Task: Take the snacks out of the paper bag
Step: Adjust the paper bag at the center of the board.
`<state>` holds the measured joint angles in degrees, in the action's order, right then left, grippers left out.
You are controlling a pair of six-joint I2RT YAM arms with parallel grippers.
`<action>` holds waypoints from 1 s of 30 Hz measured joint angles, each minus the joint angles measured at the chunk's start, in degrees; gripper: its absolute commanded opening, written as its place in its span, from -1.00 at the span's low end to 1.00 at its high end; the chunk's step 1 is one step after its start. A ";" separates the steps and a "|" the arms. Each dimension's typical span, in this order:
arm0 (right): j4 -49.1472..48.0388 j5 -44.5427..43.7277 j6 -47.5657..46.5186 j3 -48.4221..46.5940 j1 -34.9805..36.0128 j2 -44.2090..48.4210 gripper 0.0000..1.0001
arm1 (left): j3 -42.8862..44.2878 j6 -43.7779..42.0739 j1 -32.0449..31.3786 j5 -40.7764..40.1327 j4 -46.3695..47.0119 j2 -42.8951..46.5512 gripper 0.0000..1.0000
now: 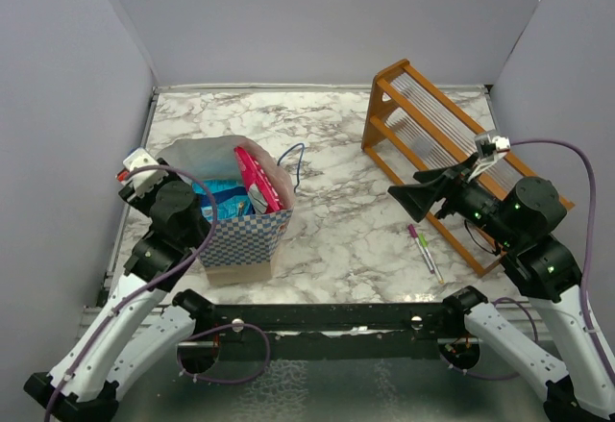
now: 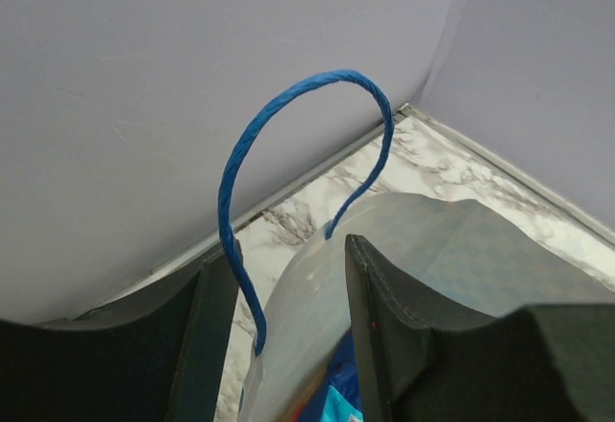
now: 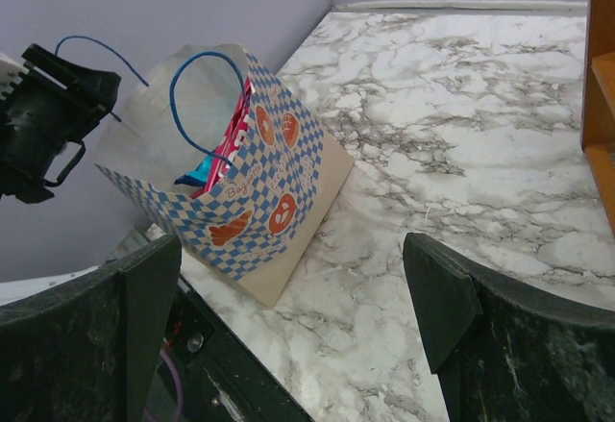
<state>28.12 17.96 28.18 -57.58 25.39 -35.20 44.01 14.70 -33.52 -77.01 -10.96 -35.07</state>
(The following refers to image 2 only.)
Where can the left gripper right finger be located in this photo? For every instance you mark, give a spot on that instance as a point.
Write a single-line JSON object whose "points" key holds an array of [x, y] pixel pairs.
{"points": [[422, 356]]}

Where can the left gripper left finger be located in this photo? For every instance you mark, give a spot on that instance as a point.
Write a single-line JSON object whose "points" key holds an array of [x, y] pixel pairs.
{"points": [[154, 355]]}

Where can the blue checkered paper bag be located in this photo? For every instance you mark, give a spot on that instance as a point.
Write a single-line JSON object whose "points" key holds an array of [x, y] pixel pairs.
{"points": [[462, 246]]}

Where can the blue snack bag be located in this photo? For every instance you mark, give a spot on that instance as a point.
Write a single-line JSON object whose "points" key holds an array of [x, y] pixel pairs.
{"points": [[336, 398]]}

